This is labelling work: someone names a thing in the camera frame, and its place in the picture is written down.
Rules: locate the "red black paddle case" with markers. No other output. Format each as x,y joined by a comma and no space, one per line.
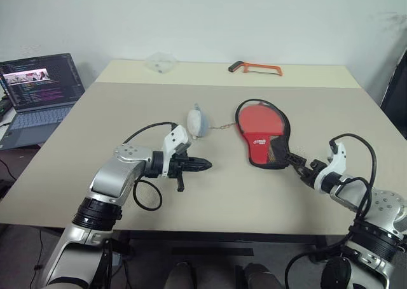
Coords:
259,150

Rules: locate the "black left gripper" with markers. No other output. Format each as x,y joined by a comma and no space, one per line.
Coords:
176,167

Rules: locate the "white blue fabric pouch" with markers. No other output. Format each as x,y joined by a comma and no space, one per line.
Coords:
195,122

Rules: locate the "orange hacksaw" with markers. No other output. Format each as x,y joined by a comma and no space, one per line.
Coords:
259,67

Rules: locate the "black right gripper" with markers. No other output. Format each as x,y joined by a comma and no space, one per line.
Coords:
313,172

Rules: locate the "black table frame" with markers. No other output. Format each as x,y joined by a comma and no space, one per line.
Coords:
222,236

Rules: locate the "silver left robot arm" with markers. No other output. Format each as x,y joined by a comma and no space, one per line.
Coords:
111,177

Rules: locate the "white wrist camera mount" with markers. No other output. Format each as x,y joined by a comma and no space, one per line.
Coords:
174,141
337,158

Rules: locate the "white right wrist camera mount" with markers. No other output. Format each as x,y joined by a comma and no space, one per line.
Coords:
337,158

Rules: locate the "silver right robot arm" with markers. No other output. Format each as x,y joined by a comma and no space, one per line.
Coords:
386,212

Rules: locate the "grey open laptop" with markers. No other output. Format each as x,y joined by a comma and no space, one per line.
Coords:
38,85

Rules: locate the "dark rounded shape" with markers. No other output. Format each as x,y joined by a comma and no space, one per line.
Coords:
182,276
257,277

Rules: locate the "clear plastic bag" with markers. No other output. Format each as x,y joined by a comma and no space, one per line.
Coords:
161,61

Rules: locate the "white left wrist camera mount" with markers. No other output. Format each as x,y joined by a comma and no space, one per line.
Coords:
174,141

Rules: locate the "red table tennis paddle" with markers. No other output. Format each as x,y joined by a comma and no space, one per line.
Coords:
258,119

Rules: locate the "black monitor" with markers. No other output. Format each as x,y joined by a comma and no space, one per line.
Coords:
395,95

